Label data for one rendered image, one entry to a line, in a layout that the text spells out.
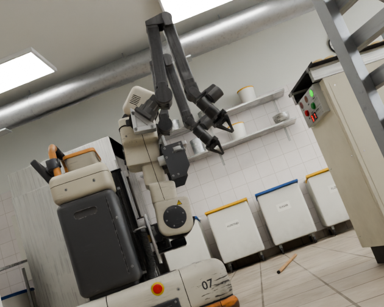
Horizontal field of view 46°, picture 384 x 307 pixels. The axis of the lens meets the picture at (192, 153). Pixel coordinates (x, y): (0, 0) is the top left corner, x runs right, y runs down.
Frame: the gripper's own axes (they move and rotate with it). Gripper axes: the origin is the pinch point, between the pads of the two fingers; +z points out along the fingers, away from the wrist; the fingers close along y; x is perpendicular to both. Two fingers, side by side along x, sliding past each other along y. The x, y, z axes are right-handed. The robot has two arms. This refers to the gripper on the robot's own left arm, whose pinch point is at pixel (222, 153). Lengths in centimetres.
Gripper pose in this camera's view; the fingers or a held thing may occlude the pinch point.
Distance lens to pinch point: 244.8
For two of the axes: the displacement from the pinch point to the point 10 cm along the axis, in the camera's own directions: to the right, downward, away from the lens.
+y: -0.4, 2.3, 9.7
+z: 7.3, 6.7, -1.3
